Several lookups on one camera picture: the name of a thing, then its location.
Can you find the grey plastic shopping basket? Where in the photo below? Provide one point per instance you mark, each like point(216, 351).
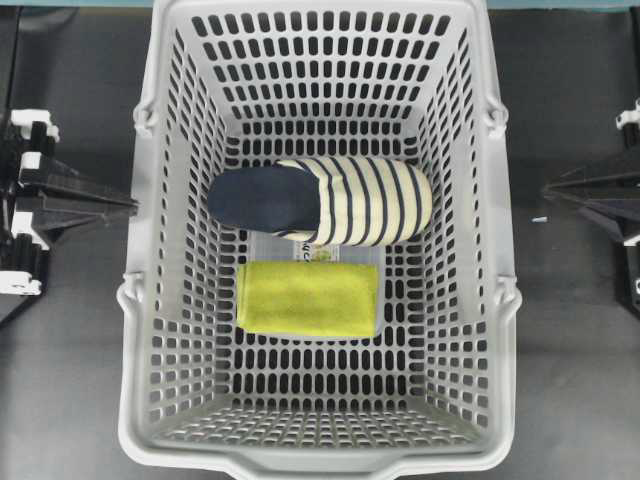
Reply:
point(232, 84)

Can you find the navy and striped slipper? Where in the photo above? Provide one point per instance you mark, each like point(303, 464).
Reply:
point(354, 200)

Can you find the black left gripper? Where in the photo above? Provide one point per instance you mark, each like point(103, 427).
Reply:
point(27, 136)

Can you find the yellow-green cloth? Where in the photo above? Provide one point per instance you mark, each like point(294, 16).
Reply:
point(307, 299)

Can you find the clear plastic package with label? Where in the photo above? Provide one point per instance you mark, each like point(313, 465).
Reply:
point(264, 247)

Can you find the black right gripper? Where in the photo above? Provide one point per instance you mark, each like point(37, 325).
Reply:
point(609, 197)

